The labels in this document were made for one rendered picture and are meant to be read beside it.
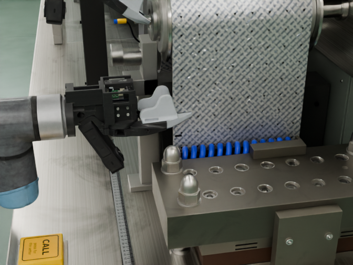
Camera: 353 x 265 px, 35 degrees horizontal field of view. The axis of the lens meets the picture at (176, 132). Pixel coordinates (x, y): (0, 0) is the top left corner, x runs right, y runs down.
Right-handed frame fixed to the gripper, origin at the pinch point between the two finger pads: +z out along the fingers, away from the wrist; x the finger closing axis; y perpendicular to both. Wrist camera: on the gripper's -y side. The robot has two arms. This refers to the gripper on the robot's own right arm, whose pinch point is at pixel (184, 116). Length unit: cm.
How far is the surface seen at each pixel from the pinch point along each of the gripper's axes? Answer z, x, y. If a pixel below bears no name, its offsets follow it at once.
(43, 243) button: -25.6, -8.9, -16.6
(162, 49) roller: -3.4, 2.1, 11.8
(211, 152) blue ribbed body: 4.1, -3.6, -5.4
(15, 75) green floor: -65, 311, -109
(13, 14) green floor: -78, 477, -109
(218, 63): 5.8, -0.3, 9.5
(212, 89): 4.8, -0.3, 5.0
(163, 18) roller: -3.3, 0.5, 17.4
